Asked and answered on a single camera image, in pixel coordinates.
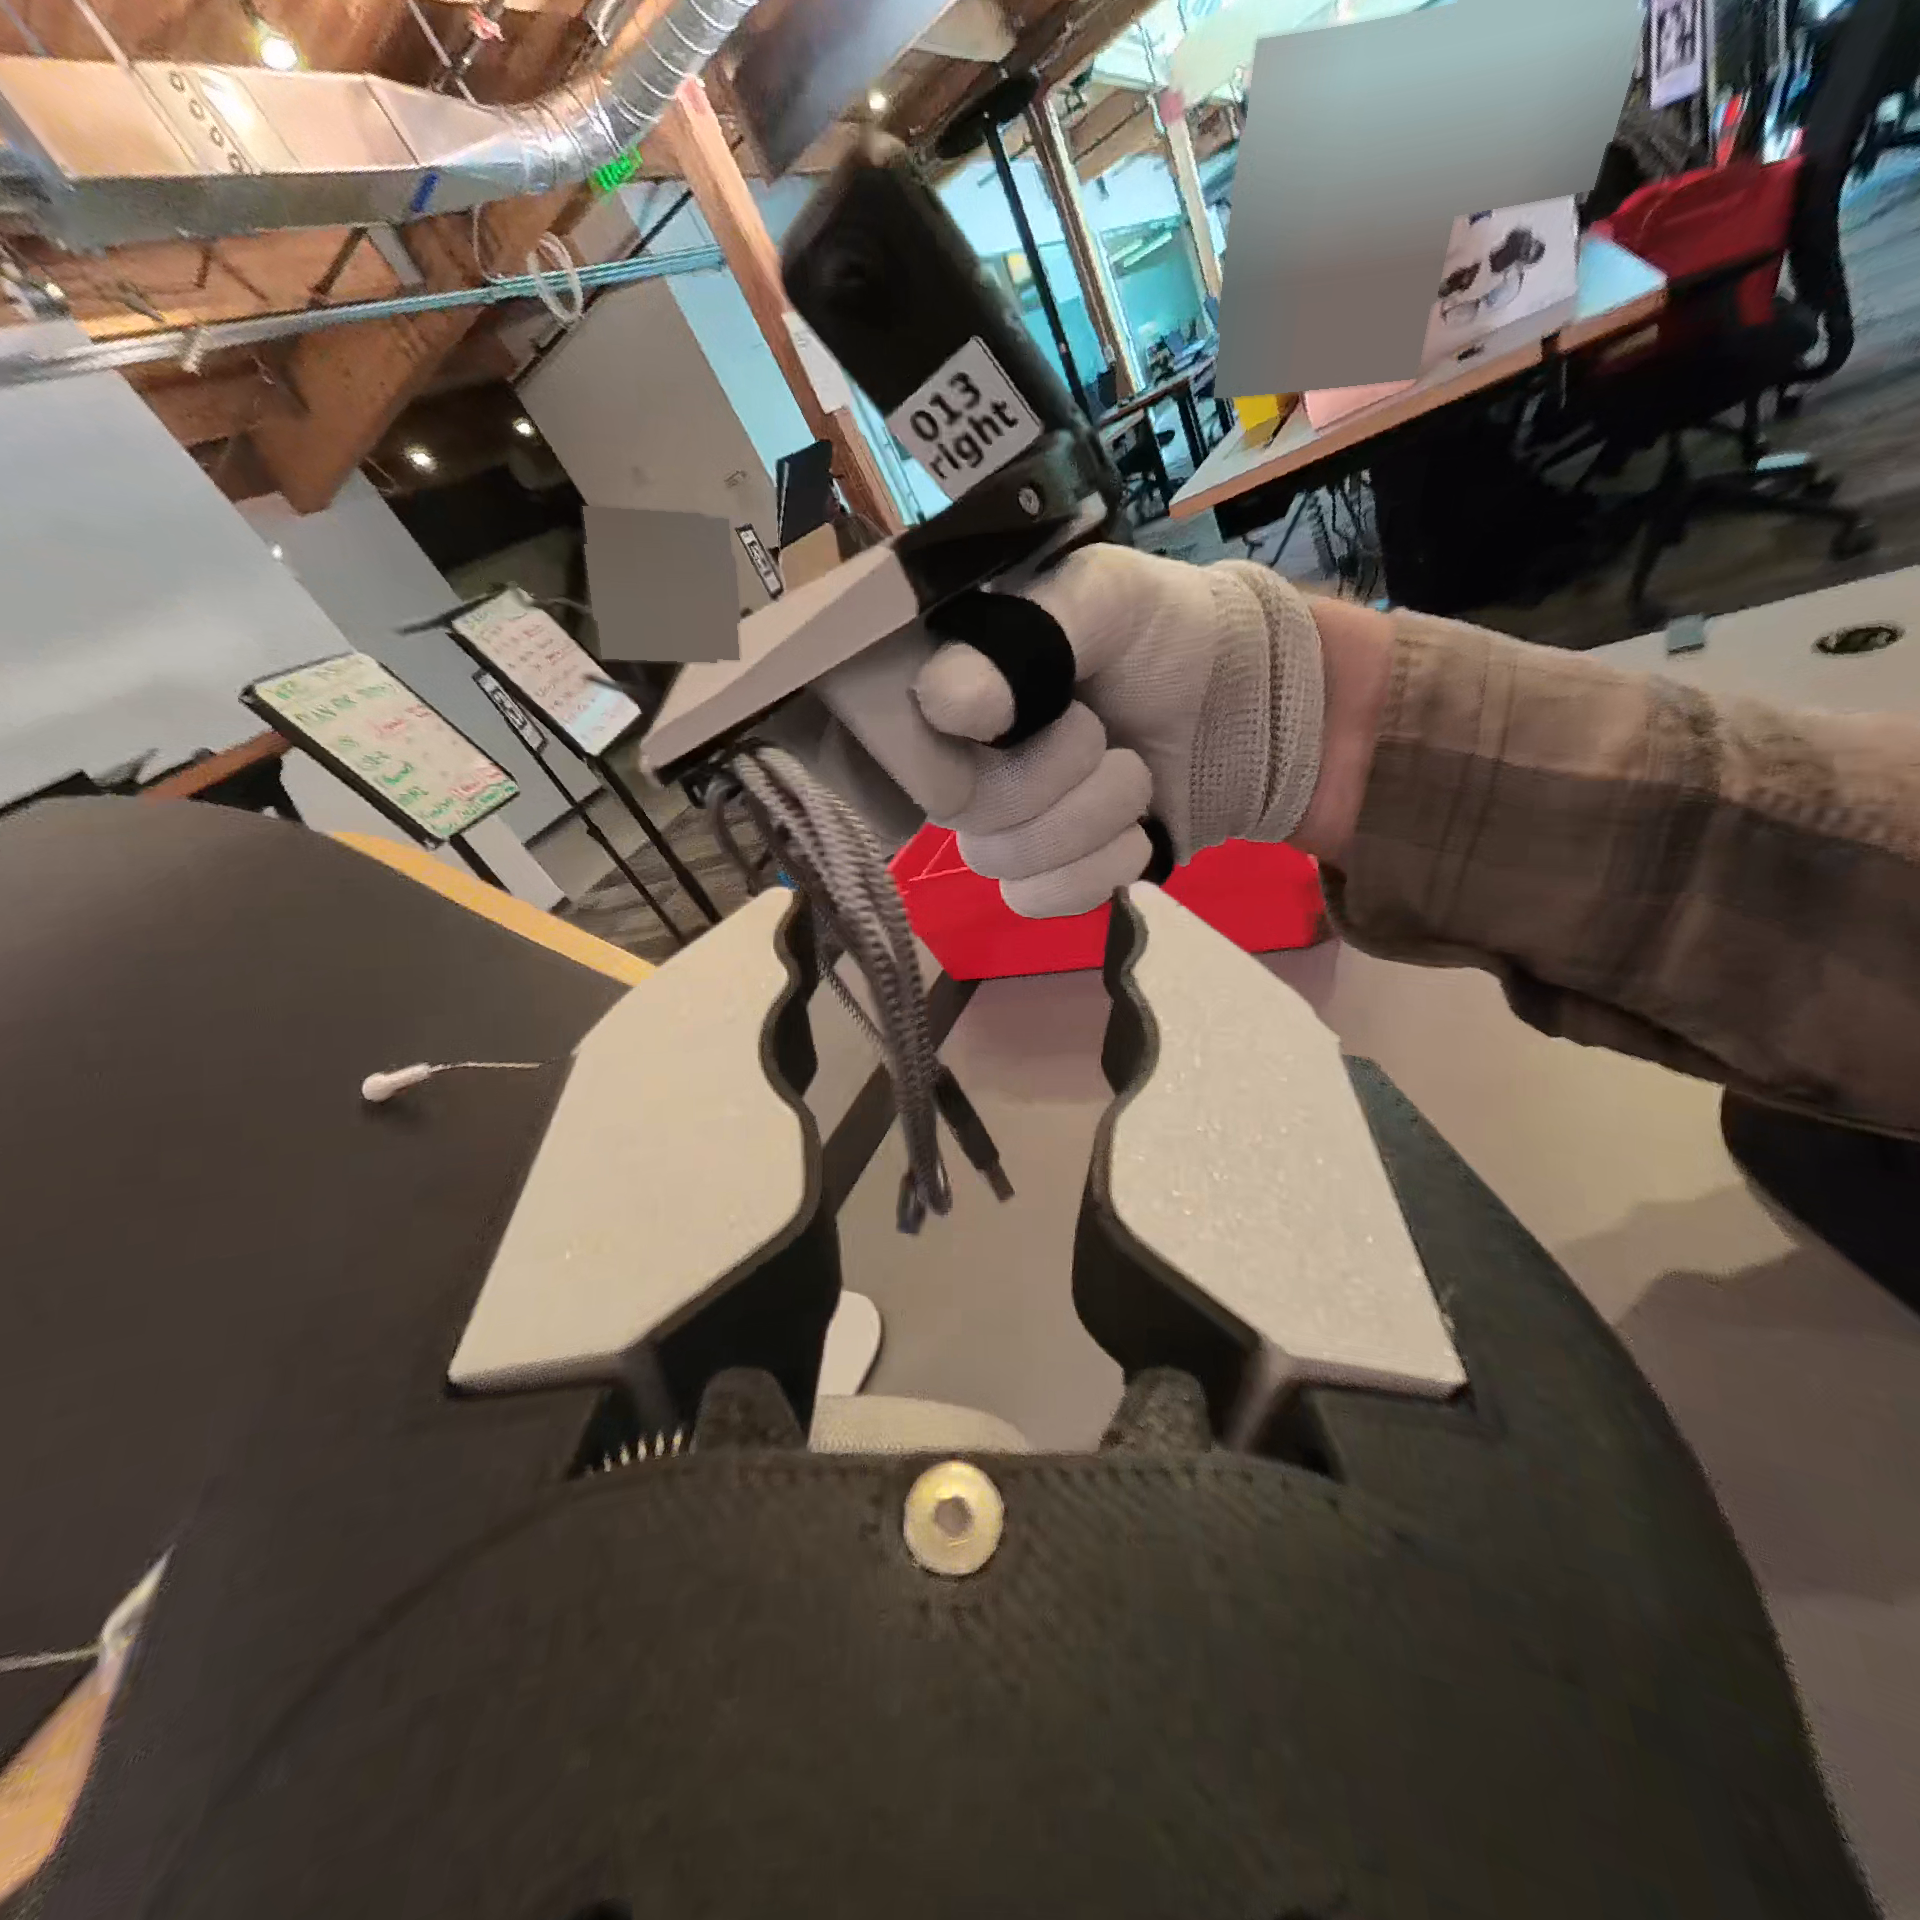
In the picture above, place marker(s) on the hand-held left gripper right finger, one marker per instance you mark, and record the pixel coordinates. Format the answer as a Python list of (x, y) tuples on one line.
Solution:
[(1277, 1188)]

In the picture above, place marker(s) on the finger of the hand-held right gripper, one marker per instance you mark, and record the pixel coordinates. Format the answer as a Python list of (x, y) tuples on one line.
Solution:
[(811, 669)]

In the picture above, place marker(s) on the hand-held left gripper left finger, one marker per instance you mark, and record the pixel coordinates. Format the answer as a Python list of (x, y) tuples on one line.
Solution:
[(646, 1188)]

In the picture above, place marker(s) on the person's right hand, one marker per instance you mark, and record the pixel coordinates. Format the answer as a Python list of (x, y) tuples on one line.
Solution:
[(1171, 707)]

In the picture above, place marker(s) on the wooden beam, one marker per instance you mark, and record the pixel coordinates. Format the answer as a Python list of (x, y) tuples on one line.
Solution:
[(751, 270)]

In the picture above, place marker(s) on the white flip chart board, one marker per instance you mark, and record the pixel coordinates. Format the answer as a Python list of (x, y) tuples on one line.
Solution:
[(546, 669), (385, 741)]

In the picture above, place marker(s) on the red plastic bin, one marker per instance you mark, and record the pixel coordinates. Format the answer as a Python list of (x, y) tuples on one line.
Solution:
[(1231, 895)]

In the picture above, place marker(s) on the background office desk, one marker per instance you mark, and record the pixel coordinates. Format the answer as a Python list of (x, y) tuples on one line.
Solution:
[(1410, 375)]

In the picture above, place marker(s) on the dark cloth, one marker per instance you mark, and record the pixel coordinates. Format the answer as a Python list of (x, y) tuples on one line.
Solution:
[(1832, 1188)]

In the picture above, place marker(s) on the white product box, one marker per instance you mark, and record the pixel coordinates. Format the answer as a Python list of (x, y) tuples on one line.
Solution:
[(1507, 278)]

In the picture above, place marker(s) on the red black office chair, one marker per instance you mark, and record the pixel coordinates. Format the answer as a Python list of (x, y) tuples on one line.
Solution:
[(1727, 241)]

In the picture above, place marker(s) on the silver ceiling duct pipes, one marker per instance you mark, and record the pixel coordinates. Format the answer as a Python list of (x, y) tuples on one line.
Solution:
[(240, 123)]

